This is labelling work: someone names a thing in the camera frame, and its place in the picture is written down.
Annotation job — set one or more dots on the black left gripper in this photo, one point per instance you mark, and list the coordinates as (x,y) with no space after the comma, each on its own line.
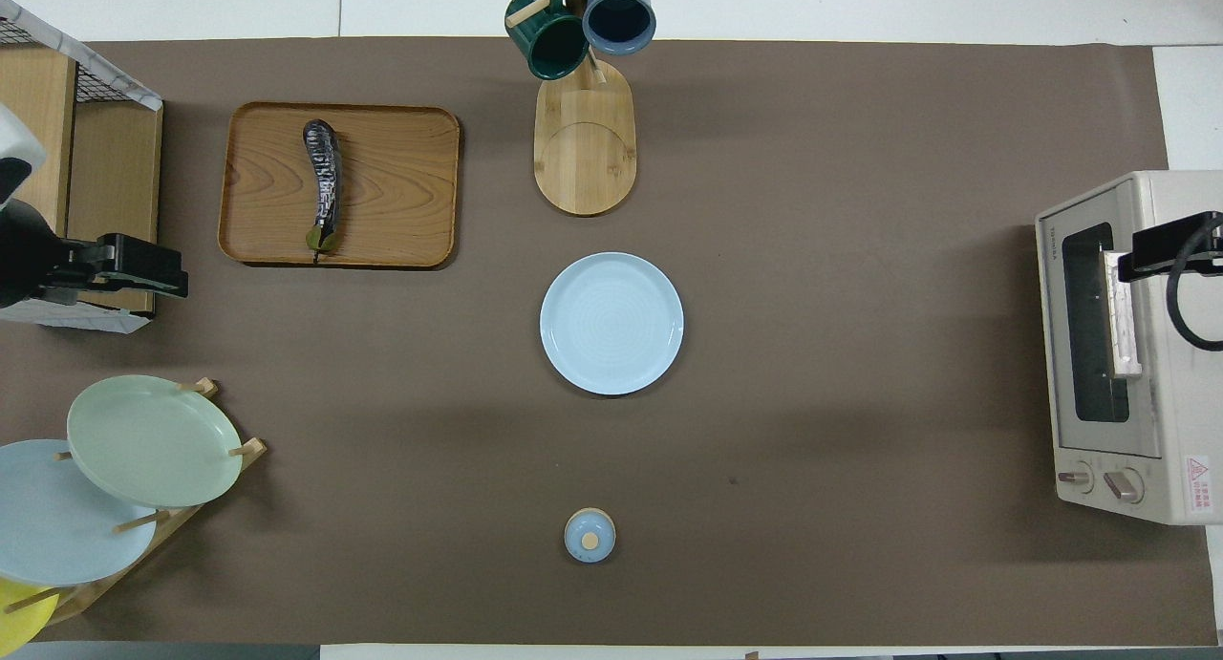
(33,259)

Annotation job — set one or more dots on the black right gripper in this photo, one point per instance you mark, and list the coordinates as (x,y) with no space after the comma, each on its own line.
(1204,240)

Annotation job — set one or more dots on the dark purple eggplant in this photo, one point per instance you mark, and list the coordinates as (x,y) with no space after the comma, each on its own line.
(325,182)

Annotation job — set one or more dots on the light blue ribbed plate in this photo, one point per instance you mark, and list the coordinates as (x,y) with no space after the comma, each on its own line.
(611,324)

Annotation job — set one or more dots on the beige toaster oven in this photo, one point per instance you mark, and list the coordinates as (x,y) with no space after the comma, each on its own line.
(1180,402)

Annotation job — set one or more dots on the marble patterned cloth strip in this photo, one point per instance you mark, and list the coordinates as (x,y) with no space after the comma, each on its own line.
(96,318)
(124,87)

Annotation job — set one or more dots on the wooden shelf unit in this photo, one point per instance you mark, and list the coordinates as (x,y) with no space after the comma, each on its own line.
(115,182)

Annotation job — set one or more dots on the pale green plate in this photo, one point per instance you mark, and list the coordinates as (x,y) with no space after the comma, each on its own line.
(153,440)

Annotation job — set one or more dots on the rectangular wooden tray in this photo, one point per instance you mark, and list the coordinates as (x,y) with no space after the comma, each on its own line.
(401,192)

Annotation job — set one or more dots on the wooden plate rack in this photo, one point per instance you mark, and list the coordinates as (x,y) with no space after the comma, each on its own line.
(143,541)

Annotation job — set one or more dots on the light blue smooth plate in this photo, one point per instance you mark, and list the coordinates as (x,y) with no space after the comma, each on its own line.
(57,526)

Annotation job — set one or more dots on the brown table mat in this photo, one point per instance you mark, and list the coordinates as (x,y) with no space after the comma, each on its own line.
(812,307)

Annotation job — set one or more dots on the yellow plate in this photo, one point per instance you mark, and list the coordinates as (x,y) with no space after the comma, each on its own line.
(19,622)

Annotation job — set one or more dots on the wooden mug tree stand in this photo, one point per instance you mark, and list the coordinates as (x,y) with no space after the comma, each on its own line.
(583,154)

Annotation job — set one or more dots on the dark green mug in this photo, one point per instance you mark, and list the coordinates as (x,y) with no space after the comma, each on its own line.
(554,44)

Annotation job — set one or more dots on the small blue lid wooden knob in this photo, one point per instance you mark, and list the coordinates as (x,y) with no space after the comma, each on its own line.
(590,536)

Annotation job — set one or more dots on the blue mug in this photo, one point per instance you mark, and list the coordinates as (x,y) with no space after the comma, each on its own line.
(619,15)

